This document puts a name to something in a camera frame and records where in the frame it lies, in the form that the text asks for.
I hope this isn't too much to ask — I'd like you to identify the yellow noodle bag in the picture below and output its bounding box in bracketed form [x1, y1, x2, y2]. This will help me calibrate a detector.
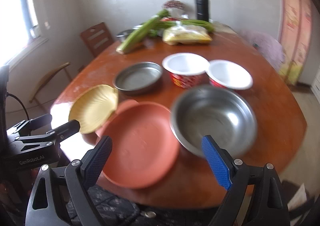
[162, 25, 212, 45]

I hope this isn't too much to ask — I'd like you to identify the celery bunch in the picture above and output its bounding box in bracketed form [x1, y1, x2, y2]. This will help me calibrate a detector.
[116, 9, 170, 54]
[151, 19, 215, 33]

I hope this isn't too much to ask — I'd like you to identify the red instant noodle bowl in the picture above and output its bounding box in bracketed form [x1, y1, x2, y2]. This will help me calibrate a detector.
[162, 52, 209, 89]

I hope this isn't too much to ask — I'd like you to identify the small steel bowl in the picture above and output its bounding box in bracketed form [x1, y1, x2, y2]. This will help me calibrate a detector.
[116, 29, 134, 43]

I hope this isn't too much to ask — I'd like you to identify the pink cartoon folding screen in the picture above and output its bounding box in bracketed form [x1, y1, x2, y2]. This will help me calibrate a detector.
[279, 0, 312, 86]

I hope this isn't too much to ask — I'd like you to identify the black thermos flask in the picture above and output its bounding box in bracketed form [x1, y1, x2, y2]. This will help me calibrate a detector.
[195, 0, 209, 22]

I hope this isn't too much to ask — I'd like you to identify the brown wooden chair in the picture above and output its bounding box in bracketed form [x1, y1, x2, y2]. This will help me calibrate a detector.
[80, 22, 114, 58]

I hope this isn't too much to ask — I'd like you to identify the yellow scalloped plate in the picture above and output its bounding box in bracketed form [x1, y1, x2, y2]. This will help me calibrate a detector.
[68, 84, 119, 134]

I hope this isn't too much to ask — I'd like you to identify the pink cloth on chair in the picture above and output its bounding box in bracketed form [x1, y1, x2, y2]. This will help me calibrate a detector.
[239, 30, 285, 72]

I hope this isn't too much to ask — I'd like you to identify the large steel bowl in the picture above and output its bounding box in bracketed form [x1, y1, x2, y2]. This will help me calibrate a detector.
[170, 85, 257, 158]

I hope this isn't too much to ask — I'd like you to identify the shallow steel pan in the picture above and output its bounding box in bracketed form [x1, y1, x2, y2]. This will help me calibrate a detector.
[113, 62, 163, 96]

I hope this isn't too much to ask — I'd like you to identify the black cable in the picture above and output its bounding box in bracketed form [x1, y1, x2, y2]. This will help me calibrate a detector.
[6, 92, 30, 121]

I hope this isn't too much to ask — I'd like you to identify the terracotta plastic plate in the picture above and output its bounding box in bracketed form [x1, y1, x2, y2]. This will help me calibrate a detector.
[97, 100, 180, 189]

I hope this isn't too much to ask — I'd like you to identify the curved wooden armchair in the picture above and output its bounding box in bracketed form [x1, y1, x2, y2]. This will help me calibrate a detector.
[28, 62, 72, 103]

